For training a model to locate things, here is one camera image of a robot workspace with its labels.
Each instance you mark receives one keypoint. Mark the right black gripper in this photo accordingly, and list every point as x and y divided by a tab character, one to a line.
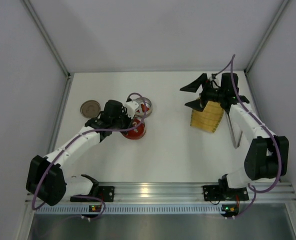
205	93

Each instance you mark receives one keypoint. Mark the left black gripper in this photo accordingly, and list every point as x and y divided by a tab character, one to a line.
127	119

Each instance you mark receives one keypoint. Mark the red round lid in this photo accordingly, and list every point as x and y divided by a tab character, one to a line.
138	132

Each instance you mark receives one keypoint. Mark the metal serving tongs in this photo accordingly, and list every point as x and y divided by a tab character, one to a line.
236	141

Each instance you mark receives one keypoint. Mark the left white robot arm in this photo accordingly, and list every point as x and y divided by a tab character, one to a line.
46	179

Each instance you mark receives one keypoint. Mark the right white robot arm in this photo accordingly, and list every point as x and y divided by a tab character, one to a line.
267	156

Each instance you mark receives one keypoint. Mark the beige round lid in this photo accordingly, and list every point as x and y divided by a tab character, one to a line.
90	109

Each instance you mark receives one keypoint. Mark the bamboo woven tray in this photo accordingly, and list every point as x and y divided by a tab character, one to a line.
209	119

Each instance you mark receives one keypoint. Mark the far metal round tin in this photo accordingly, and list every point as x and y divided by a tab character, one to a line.
146	102

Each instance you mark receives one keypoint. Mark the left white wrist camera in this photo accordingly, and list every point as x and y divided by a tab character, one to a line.
132	107

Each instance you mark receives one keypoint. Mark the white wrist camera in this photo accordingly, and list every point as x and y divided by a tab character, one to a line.
132	107
213	77

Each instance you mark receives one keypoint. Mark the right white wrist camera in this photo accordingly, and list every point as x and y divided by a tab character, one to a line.
213	77

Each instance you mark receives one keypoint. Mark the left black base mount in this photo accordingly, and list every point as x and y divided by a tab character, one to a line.
104	193

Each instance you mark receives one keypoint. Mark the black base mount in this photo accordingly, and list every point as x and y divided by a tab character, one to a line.
216	193
104	193

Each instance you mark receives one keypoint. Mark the aluminium mounting rail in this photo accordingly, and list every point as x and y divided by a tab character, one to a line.
184	193

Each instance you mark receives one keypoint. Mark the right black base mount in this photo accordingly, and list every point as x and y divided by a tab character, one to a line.
216	193

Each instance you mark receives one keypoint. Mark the slotted cable duct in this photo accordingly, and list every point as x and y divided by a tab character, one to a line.
128	209

